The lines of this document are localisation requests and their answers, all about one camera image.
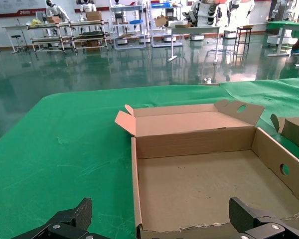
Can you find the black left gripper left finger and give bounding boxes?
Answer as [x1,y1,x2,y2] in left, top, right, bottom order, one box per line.
[4,198,108,239]

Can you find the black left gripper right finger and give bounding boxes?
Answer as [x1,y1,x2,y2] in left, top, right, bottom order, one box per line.
[229,197,299,239]

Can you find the open cardboard box clean flaps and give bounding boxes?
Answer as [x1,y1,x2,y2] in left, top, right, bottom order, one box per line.
[114,99,299,239]

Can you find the open cardboard box torn edge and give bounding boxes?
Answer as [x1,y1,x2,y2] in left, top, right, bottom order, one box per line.
[270,114,299,152]

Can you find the large closed cardboard box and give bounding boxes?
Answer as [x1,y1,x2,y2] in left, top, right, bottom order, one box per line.
[86,10,103,22]

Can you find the white robot parts rack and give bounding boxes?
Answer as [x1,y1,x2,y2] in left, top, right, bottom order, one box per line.
[183,0,230,27]

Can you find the open cardboard box on table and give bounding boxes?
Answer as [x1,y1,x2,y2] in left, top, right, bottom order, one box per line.
[154,15,168,27]

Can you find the green table cloth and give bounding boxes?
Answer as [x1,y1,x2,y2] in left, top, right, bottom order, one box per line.
[0,77,299,239]

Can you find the black round stool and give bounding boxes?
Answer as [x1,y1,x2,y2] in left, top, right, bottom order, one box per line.
[11,34,22,52]

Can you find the dark tall metal stand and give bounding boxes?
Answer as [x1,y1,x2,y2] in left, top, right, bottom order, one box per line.
[233,26,253,60]

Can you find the long white table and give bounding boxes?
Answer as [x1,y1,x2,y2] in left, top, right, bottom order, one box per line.
[167,24,223,65]

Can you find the white desk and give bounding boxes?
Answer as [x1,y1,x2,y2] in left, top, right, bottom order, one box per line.
[2,24,30,54]

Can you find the green covered table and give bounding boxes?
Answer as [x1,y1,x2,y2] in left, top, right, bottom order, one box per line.
[265,20,299,57]

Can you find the white humanoid robot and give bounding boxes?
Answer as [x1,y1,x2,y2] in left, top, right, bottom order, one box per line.
[45,0,71,23]
[79,0,98,20]

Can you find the white metal shelving unit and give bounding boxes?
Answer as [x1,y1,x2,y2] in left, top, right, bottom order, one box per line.
[149,1,184,48]
[109,4,150,50]

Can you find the pipe frame roller rack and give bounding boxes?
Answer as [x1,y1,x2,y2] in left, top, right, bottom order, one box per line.
[69,19,113,52]
[27,20,78,55]

